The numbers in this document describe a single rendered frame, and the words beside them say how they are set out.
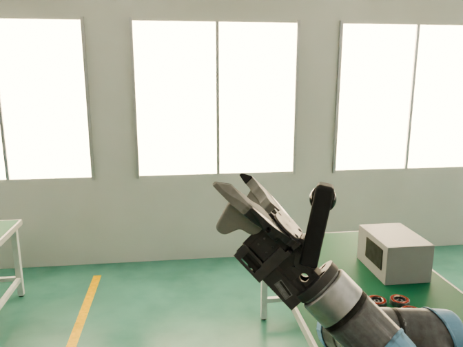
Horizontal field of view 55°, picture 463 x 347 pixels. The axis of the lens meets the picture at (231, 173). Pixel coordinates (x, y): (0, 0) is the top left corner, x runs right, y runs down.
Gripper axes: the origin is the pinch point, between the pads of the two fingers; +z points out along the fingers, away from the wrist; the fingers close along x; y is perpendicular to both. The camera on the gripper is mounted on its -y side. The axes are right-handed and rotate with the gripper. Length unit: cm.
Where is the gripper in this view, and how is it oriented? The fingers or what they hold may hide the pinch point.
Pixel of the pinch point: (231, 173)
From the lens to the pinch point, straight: 64.2
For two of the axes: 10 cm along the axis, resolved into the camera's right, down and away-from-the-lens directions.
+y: -6.7, 7.0, 2.3
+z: -6.9, -7.1, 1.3
